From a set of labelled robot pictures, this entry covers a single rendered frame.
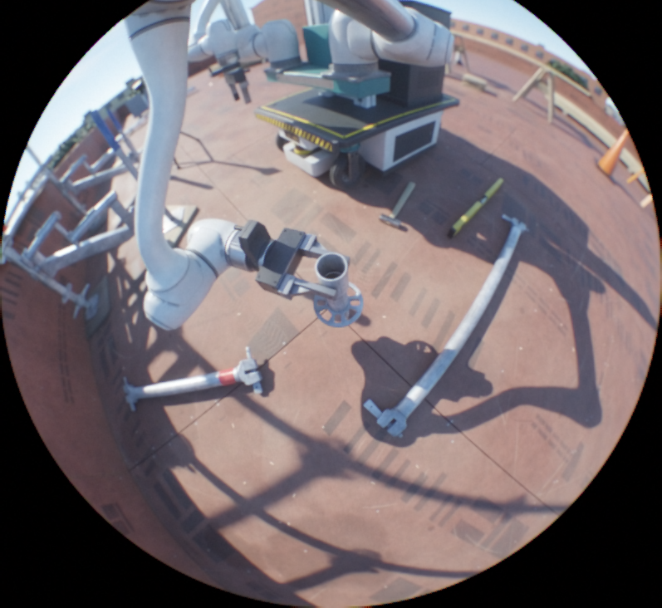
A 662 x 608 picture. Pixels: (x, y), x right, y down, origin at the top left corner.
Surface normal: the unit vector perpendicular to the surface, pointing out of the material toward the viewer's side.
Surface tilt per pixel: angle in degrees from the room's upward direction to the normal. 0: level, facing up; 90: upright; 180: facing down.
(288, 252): 0
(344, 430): 0
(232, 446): 0
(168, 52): 98
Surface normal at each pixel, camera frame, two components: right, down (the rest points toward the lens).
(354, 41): -0.51, 0.79
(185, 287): 0.91, 0.25
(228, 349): -0.10, -0.45
